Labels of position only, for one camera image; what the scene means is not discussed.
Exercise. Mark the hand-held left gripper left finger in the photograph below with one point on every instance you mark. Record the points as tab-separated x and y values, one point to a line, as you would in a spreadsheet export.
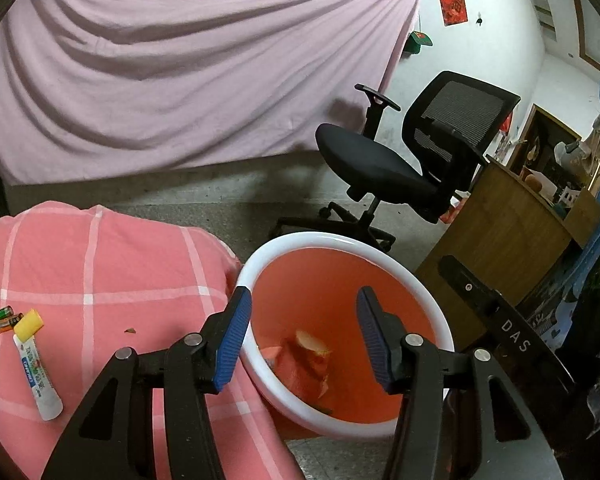
232	340

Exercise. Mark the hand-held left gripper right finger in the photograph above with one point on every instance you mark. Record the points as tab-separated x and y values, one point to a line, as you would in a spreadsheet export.
375	340

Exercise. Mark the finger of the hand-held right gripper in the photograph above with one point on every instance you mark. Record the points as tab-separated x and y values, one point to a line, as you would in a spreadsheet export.
462	280

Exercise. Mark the red bucket with white rim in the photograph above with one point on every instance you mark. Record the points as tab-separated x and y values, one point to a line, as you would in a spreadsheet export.
380	275

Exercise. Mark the red packet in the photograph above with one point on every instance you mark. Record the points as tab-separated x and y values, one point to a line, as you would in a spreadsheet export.
300	367

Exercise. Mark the white toothpaste tube yellow cap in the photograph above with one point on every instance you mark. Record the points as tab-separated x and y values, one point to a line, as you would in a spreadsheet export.
37	375

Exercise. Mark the orange and green battery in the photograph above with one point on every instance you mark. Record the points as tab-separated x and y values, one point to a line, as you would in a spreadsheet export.
7	324

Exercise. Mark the wooden cabinet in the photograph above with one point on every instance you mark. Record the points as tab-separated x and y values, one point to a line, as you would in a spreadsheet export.
495	230

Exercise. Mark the red box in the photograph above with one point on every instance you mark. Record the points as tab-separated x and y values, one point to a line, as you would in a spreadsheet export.
451	211

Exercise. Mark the blue printed cloth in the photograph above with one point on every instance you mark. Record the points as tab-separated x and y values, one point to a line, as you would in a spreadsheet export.
597	270

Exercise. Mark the black office chair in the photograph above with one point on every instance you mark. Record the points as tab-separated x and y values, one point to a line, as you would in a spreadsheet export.
380	160

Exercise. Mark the pink checkered tablecloth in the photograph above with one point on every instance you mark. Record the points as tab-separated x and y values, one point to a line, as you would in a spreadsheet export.
105	260

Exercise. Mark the dark framed picture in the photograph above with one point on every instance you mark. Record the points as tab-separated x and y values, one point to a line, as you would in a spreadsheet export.
545	145

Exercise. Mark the green hanging ornament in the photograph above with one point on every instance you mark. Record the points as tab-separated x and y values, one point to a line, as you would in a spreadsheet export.
419	39

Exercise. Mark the pink hanging sheet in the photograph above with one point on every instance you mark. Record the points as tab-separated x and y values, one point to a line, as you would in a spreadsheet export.
180	60

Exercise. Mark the red paper wall decoration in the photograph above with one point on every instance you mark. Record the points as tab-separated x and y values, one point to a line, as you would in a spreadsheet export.
451	2

